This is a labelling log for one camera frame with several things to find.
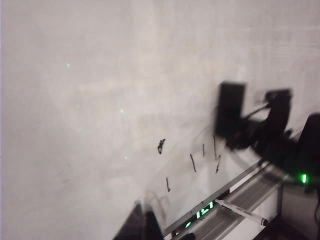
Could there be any white whiteboard aluminium frame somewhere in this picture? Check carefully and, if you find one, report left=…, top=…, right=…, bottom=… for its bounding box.
left=0, top=0, right=320, bottom=240

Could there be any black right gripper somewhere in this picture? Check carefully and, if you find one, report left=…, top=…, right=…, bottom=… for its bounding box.
left=224, top=117, right=288, bottom=161

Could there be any black wrist camera silver heatsink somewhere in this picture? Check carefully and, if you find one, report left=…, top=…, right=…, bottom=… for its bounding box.
left=254, top=87, right=294, bottom=135

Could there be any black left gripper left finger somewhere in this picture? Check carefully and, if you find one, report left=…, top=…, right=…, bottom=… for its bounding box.
left=112, top=199, right=149, bottom=240

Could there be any black magnetic whiteboard eraser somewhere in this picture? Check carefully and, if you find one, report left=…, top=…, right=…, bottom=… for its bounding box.
left=216, top=81, right=248, bottom=141

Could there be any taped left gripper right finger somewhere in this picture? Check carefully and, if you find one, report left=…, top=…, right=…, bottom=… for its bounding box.
left=144, top=192, right=167, bottom=240

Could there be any aluminium whiteboard pen tray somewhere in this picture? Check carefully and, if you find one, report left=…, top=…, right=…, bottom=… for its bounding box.
left=162, top=159, right=301, bottom=240

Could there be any white marker pen black cap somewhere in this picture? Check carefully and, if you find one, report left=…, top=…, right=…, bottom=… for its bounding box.
left=214, top=198, right=270, bottom=226

